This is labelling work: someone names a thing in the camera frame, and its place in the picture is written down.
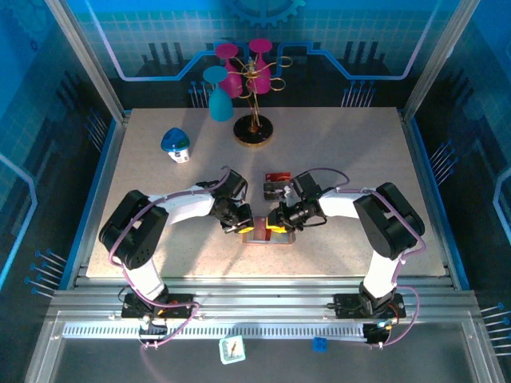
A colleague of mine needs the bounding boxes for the brown wooden case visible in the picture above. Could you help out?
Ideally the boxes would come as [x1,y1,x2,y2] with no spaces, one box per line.
[241,216,298,246]

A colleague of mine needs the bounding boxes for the small red black item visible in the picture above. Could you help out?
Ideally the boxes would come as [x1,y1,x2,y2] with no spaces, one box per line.
[261,169,293,203]

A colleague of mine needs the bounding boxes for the white cup with blue lid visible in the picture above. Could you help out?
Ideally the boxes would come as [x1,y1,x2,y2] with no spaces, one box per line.
[160,127,192,165]

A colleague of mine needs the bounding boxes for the gold glass rack black base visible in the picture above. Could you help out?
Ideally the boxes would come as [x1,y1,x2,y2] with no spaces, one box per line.
[228,55,287,148]

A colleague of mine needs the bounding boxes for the teal wine glass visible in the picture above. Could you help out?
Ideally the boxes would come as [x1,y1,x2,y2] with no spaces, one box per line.
[202,65,235,123]

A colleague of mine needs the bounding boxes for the white green square tile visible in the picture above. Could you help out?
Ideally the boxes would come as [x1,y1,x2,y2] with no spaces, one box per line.
[218,334,247,365]

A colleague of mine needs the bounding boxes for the magenta wine glass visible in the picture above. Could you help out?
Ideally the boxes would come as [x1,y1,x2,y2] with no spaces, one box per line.
[247,38,274,95]
[214,42,244,99]

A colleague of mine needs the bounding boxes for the black electronics board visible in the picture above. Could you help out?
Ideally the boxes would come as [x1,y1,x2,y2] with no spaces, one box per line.
[138,318,168,345]
[362,322,391,346]

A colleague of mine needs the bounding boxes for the aluminium front rail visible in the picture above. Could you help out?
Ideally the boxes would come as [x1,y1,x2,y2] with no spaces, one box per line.
[46,276,482,321]

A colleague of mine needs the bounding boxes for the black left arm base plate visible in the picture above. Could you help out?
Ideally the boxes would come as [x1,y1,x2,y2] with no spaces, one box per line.
[121,294,196,320]

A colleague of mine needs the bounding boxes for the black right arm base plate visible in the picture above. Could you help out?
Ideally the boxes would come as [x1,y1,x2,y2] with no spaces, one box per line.
[333,293,407,320]

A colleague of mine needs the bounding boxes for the slotted grey cable duct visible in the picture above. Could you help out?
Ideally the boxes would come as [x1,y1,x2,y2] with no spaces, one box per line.
[62,322,368,340]

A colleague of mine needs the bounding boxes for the aluminium frame post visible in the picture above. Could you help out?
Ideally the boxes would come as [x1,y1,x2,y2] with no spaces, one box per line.
[400,0,481,120]
[44,0,131,124]

